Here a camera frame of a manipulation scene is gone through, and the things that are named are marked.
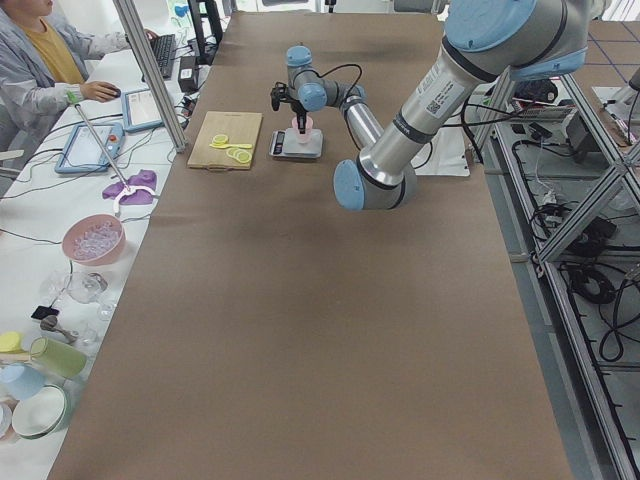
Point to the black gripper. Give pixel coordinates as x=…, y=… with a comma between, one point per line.
x=299, y=108

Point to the pink plastic cup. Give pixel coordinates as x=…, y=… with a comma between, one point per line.
x=302, y=135

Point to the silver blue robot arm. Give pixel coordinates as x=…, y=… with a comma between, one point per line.
x=482, y=39

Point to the silver digital kitchen scale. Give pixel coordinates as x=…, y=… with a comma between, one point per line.
x=285, y=144

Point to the green tall cup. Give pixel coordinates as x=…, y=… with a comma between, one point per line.
x=60, y=358

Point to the yellow cup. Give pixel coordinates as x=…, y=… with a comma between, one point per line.
x=11, y=342

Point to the light blue cup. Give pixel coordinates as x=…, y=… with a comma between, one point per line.
x=21, y=380

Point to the person right hand on mouse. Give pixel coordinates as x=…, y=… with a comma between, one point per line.
x=99, y=91

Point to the wooden cutting board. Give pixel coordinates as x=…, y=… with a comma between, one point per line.
x=240, y=127

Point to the lemon slice on board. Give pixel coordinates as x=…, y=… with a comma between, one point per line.
x=242, y=157

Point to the single lemon slice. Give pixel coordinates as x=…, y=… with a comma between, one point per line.
x=220, y=139

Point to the yellow plastic knife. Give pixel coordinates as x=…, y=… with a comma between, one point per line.
x=230, y=145

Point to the black keyboard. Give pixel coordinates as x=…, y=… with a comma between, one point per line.
x=163, y=48

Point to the far blue teach pendant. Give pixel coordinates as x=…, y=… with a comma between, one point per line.
x=140, y=111

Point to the blue teach pendant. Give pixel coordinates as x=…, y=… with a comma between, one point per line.
x=81, y=153
x=140, y=111

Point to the near blue teach pendant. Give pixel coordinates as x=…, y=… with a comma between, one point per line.
x=81, y=153

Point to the metal grabber stick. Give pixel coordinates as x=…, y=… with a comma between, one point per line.
x=127, y=189

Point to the pink bowl with clear pieces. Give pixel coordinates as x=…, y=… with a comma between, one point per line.
x=95, y=240

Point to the seated person grey jacket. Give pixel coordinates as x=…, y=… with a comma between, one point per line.
x=43, y=57

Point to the clear wine glass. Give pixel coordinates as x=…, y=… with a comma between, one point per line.
x=81, y=287

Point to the white green bowl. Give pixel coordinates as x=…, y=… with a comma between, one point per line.
x=41, y=414

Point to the aluminium frame post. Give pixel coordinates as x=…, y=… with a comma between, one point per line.
x=145, y=58

